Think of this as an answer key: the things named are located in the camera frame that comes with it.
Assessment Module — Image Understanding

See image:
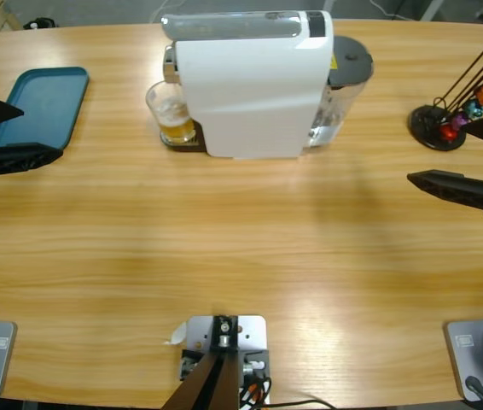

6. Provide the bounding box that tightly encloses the white floor cable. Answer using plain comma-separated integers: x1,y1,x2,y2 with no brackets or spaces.
369,0,422,21
149,0,183,23

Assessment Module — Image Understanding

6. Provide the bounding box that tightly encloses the orange and white cable bundle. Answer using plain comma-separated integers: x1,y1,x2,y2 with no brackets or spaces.
239,376,273,407

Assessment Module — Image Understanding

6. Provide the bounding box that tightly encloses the teal plastic tray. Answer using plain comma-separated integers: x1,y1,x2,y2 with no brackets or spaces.
0,66,90,150

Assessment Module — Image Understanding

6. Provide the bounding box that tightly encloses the small black floor object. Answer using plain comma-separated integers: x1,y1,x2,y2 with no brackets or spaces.
22,16,60,31

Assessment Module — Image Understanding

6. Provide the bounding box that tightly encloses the dark camera post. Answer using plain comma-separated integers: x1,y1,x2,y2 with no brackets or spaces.
159,314,242,410

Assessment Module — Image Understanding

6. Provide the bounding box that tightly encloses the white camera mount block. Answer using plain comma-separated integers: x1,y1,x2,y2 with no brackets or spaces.
180,314,271,407

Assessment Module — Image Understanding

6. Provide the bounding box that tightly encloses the black capsule holder with rods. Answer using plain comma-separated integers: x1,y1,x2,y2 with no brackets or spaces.
407,27,483,152

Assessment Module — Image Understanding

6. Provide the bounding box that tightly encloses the clear plastic cup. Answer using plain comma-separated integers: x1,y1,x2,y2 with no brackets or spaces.
145,79,197,146

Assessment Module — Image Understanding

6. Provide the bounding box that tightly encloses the thin black mount cable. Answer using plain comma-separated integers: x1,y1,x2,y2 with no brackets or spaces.
262,399,339,410

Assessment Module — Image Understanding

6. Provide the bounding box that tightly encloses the curled white tape piece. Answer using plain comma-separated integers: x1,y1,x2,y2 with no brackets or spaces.
163,322,189,346

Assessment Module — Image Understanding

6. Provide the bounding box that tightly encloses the teal coffee capsule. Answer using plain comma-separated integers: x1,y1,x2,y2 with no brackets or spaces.
463,97,483,119

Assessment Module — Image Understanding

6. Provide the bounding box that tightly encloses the purple coffee capsule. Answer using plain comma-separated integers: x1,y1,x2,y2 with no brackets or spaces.
450,113,471,132

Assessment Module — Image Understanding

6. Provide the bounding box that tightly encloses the red coffee capsule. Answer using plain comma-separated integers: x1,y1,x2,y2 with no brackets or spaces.
439,123,460,144

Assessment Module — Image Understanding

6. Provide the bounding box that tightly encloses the white capsule coffee machine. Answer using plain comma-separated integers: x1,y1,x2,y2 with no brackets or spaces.
159,9,336,161

